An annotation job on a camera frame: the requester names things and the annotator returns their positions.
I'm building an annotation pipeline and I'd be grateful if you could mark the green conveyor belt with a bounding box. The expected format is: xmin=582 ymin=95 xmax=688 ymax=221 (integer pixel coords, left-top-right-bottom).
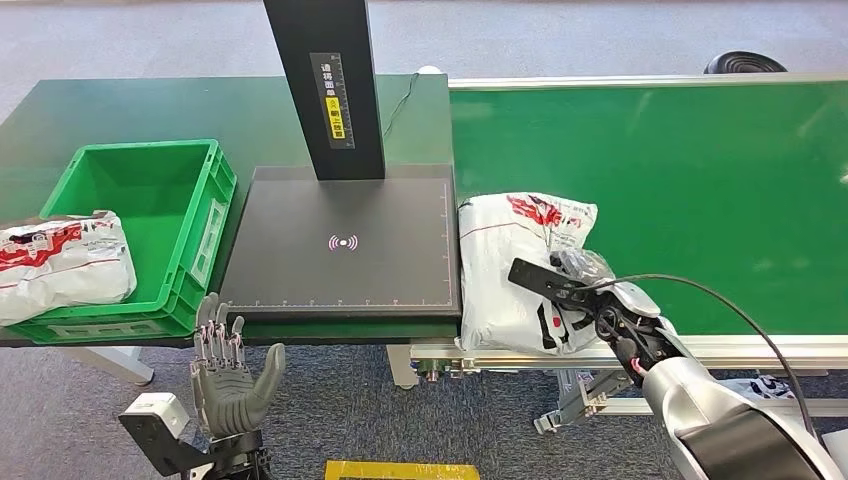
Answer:
xmin=409 ymin=72 xmax=848 ymax=437

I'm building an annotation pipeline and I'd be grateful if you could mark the black round ribbed object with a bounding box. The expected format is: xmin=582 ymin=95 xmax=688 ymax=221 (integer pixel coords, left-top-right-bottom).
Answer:
xmin=703 ymin=50 xmax=788 ymax=75

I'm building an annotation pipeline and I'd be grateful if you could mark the thin black table cable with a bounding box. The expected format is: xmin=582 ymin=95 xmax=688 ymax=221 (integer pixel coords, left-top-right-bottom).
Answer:
xmin=382 ymin=71 xmax=421 ymax=140

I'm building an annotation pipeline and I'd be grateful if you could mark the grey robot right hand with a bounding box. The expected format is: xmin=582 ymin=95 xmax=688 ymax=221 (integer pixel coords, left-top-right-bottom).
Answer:
xmin=548 ymin=248 xmax=662 ymax=319

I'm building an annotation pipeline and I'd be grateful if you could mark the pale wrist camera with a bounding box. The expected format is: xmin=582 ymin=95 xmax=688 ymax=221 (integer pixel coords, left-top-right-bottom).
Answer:
xmin=117 ymin=392 xmax=220 ymax=480
xmin=508 ymin=258 xmax=598 ymax=309

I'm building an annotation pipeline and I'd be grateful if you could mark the green plastic crate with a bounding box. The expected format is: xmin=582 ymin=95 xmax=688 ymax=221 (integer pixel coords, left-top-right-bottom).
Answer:
xmin=6 ymin=139 xmax=238 ymax=346

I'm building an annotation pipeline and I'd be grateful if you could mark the white table leg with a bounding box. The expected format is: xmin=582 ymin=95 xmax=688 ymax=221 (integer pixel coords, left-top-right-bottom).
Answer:
xmin=66 ymin=345 xmax=155 ymax=387
xmin=387 ymin=344 xmax=422 ymax=390

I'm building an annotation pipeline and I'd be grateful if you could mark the black inbound scanner machine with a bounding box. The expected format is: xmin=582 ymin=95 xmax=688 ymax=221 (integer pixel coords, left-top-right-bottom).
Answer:
xmin=218 ymin=0 xmax=463 ymax=326

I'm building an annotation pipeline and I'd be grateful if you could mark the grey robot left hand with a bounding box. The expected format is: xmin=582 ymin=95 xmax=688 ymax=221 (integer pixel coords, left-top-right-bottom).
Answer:
xmin=190 ymin=292 xmax=287 ymax=439

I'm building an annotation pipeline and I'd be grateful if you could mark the yellow floor tape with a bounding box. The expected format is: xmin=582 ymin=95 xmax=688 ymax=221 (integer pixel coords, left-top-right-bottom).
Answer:
xmin=324 ymin=460 xmax=482 ymax=480

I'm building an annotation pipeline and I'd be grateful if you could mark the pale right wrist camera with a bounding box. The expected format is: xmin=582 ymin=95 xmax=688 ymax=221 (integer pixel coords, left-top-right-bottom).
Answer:
xmin=508 ymin=258 xmax=598 ymax=309

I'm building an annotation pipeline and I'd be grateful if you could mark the white printed courier bag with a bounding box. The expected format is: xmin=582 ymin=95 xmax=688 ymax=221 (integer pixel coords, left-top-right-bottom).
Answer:
xmin=821 ymin=429 xmax=848 ymax=462
xmin=0 ymin=210 xmax=138 ymax=327
xmin=722 ymin=374 xmax=813 ymax=402
xmin=457 ymin=192 xmax=614 ymax=357

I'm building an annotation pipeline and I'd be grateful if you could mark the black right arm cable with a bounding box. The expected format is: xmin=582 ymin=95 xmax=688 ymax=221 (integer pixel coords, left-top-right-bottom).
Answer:
xmin=576 ymin=273 xmax=819 ymax=439

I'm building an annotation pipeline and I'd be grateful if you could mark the black yellow label sticker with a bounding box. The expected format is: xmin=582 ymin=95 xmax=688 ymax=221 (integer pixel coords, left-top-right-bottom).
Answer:
xmin=309 ymin=52 xmax=356 ymax=150

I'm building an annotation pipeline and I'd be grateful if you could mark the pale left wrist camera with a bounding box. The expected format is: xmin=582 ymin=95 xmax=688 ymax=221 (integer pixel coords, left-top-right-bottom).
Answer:
xmin=117 ymin=392 xmax=220 ymax=480

